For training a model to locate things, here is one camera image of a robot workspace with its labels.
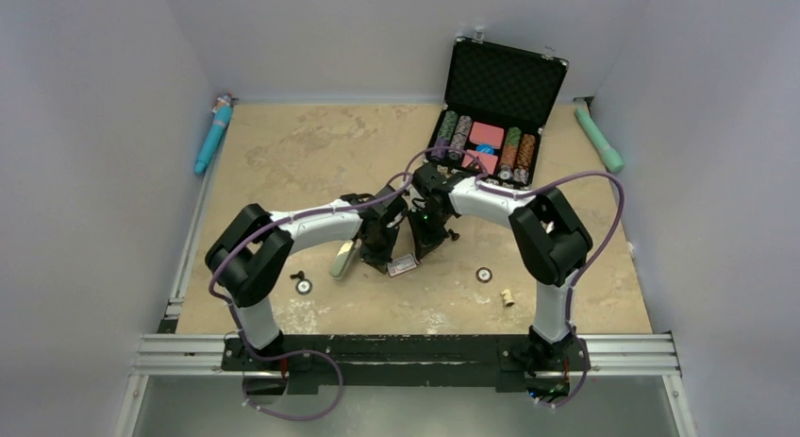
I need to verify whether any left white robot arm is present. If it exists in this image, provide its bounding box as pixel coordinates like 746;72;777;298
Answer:
205;186;408;370

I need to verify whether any black poker chip case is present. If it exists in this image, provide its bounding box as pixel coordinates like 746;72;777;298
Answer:
425;37;569;189

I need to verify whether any green cylindrical toy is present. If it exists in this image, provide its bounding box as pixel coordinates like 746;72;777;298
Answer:
574;107;625;174

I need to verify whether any black white poker chip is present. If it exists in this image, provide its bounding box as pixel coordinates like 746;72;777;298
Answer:
295;279;313;295

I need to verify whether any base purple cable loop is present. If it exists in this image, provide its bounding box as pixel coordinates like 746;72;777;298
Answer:
240;348;346;423

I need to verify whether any red staple box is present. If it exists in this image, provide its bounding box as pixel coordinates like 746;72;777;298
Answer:
387;253;419;277

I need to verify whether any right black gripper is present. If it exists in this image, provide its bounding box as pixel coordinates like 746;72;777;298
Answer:
405;204;452;259

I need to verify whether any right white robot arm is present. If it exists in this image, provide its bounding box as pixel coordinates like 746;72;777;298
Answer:
408;164;592;371

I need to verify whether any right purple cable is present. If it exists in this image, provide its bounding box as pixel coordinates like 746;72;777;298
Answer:
405;146;626;411

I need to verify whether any cream chess piece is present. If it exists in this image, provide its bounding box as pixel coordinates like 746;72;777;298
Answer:
500;289;515;308

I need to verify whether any blue cylindrical toy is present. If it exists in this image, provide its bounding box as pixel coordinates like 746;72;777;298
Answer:
194;93;235;176

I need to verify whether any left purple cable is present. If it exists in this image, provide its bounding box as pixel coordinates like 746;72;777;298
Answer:
207;171;415;361

